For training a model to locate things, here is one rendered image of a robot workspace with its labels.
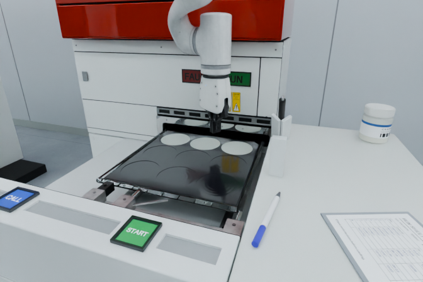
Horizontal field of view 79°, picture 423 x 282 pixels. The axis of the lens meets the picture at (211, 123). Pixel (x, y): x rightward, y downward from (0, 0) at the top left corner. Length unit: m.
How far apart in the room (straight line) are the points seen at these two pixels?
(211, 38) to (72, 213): 0.49
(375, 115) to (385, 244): 0.40
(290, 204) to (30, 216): 0.44
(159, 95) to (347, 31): 1.71
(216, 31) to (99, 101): 0.66
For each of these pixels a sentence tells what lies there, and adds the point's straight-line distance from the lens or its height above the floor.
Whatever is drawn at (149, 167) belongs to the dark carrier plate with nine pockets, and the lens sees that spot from 0.73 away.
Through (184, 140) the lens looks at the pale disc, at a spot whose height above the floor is 0.90.
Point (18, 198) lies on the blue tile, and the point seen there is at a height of 0.96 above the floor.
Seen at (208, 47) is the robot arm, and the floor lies 1.21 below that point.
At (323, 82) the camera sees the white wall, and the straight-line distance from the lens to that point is 2.36.
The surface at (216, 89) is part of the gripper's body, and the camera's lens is 0.70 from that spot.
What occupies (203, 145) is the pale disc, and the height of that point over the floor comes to 0.90.
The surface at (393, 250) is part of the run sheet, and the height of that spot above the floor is 0.97.
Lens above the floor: 1.25
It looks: 20 degrees down
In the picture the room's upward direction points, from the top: straight up
